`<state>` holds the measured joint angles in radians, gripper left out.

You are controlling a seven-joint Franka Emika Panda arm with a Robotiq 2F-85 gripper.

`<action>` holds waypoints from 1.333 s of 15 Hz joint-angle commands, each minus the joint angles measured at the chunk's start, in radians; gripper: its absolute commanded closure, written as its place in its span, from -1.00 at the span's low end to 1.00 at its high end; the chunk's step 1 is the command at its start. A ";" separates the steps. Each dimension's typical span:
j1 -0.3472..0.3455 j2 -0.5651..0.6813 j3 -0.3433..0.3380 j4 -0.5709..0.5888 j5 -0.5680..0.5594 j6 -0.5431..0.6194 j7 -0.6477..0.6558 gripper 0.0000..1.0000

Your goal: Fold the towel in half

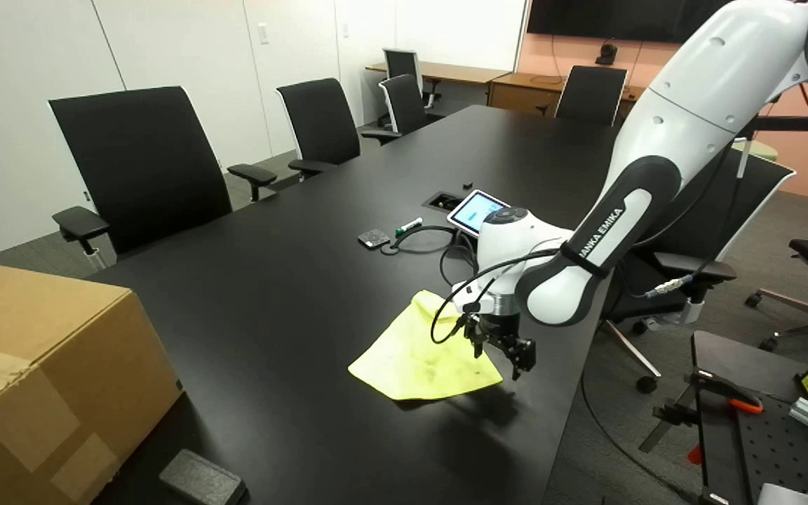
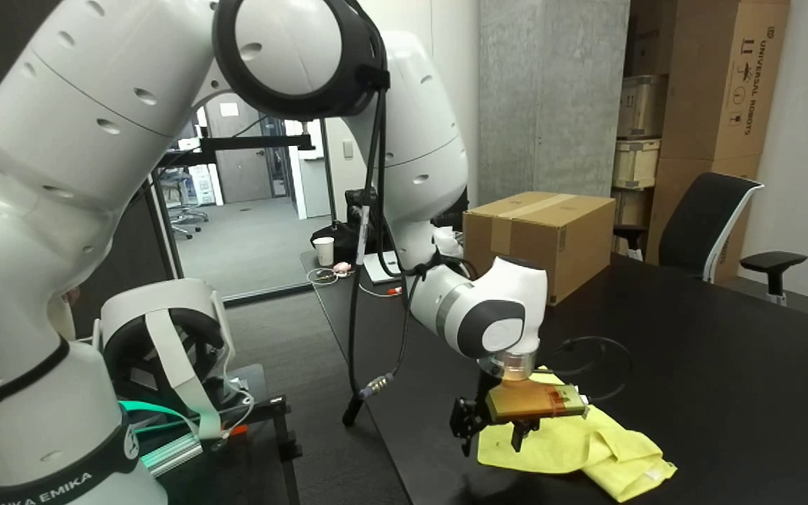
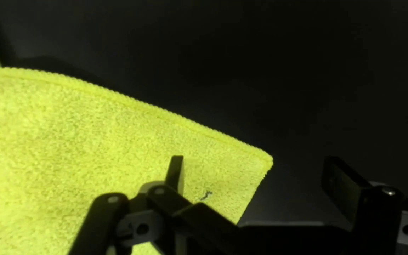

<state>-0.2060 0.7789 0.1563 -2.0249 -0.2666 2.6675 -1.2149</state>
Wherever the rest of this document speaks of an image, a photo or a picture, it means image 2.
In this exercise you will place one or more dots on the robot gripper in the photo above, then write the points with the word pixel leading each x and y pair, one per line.
pixel 526 398

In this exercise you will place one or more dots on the black metal stand bar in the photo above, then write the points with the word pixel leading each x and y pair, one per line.
pixel 235 144

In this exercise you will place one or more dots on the tall cardboard box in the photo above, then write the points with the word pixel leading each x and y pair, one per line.
pixel 729 85

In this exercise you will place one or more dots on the brown cardboard box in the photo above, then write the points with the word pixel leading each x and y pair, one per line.
pixel 553 233

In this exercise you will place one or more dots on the small cardboard box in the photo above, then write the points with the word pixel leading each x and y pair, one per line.
pixel 644 105
pixel 631 209
pixel 634 162

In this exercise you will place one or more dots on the white paper sheet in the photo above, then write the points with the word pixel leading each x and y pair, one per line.
pixel 379 270

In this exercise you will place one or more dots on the black office chair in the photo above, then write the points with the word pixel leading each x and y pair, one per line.
pixel 701 219

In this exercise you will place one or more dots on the white paper cup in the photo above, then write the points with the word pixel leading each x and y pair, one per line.
pixel 324 254

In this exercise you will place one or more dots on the black cart frame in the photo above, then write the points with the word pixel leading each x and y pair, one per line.
pixel 282 437

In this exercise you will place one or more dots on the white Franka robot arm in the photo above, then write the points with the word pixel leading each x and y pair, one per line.
pixel 97 122

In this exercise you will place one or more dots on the white VR headset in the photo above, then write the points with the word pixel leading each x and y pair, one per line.
pixel 167 297

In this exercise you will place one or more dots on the yellow towel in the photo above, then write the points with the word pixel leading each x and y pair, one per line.
pixel 553 449

